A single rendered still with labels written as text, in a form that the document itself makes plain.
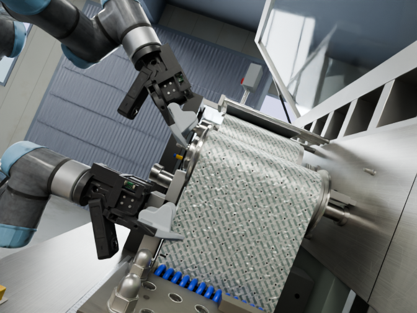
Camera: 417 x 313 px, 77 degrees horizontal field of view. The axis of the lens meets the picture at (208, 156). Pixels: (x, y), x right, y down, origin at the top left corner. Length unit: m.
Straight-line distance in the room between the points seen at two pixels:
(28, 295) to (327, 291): 0.55
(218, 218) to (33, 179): 0.34
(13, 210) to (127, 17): 0.42
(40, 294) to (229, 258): 0.35
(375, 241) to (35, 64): 5.03
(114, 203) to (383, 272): 0.44
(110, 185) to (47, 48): 4.69
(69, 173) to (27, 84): 4.62
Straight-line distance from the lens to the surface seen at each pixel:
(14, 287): 0.64
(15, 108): 5.16
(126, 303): 0.38
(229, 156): 0.50
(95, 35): 0.65
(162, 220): 0.50
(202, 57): 4.05
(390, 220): 0.51
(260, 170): 0.51
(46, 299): 0.62
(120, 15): 0.63
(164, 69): 0.58
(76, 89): 4.55
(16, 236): 0.61
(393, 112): 0.72
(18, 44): 0.99
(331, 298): 0.61
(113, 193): 0.50
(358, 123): 0.85
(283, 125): 0.84
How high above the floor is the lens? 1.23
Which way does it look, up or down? 2 degrees up
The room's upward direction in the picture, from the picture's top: 23 degrees clockwise
